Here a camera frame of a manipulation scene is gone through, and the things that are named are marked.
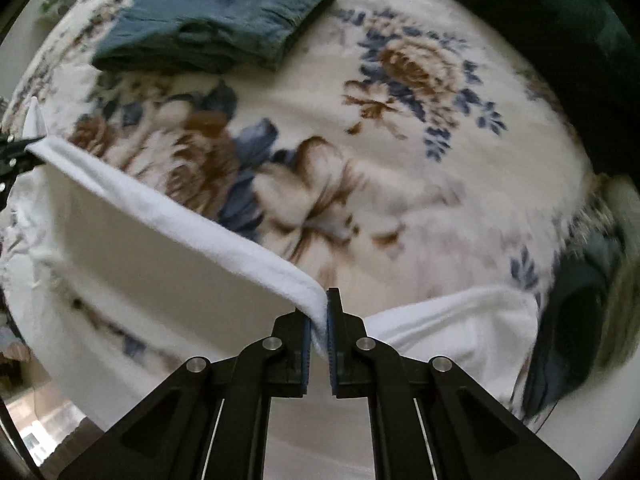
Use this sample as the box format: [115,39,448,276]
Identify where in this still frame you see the white pants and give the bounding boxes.
[1,138,538,427]

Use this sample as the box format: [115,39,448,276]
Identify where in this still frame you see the dark green clothing pile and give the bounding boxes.
[457,0,639,129]

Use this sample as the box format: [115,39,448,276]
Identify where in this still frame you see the green white package on floor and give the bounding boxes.
[39,0,77,23]

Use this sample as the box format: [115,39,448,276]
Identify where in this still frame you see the folded teal pants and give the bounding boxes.
[92,0,335,74]

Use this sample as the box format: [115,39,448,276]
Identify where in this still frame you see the floral fleece blanket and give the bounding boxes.
[0,0,601,411]

